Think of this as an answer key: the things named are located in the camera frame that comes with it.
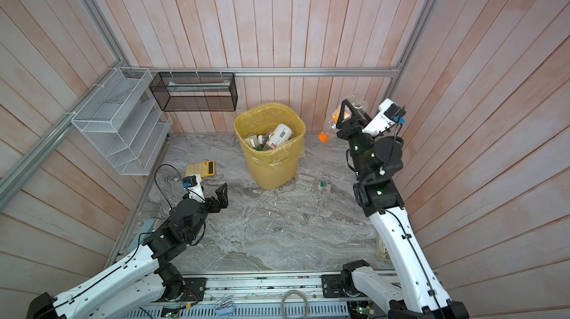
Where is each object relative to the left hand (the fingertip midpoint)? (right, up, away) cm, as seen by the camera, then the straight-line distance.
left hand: (216, 188), depth 78 cm
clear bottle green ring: (+37, -1, +22) cm, 43 cm away
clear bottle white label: (+23, +20, +5) cm, 31 cm away
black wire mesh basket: (-18, +42, +26) cm, 53 cm away
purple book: (+60, -23, +2) cm, 64 cm away
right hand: (+40, +26, -20) cm, 52 cm away
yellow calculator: (-14, +5, +26) cm, 30 cm away
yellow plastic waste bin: (+21, +7, +5) cm, 23 cm away
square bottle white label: (+12, +18, +13) cm, 25 cm away
